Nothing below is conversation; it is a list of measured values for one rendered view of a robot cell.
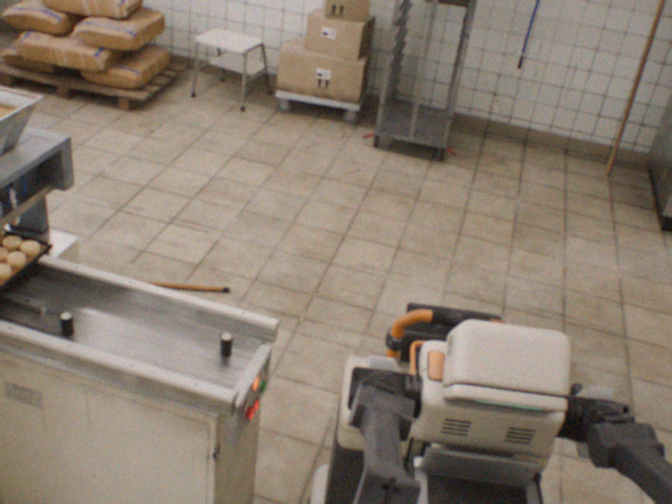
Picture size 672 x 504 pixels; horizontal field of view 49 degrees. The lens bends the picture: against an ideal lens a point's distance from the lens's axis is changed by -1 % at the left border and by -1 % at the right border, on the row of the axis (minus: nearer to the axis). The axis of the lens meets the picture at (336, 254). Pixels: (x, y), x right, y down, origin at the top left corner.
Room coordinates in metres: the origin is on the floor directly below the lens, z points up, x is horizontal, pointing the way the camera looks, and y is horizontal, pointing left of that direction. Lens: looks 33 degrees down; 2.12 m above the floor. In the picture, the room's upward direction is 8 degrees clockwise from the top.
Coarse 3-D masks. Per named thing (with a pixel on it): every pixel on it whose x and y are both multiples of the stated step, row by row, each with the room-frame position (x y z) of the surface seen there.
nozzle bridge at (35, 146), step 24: (24, 144) 1.78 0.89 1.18; (48, 144) 1.79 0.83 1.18; (0, 168) 1.63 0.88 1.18; (24, 168) 1.66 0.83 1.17; (48, 168) 1.83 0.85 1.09; (72, 168) 1.86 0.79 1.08; (0, 192) 1.67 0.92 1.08; (24, 192) 1.74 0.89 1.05; (48, 192) 1.79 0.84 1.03; (0, 216) 1.61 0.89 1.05; (24, 216) 1.86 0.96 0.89
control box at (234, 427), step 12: (264, 348) 1.47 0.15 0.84; (252, 360) 1.42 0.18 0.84; (264, 360) 1.43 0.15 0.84; (252, 372) 1.38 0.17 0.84; (264, 372) 1.44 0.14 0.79; (240, 384) 1.33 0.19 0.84; (252, 384) 1.35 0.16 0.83; (240, 396) 1.29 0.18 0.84; (252, 396) 1.36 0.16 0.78; (240, 408) 1.27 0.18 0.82; (228, 420) 1.26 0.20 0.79; (240, 420) 1.28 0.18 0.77; (228, 432) 1.26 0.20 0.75; (240, 432) 1.28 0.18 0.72; (228, 444) 1.26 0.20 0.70
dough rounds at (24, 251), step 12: (0, 240) 1.68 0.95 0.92; (12, 240) 1.68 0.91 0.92; (24, 240) 1.72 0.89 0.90; (0, 252) 1.62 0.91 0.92; (12, 252) 1.65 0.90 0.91; (24, 252) 1.65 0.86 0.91; (36, 252) 1.66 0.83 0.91; (0, 264) 1.57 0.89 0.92; (12, 264) 1.59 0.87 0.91; (24, 264) 1.61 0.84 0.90; (0, 276) 1.53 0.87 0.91
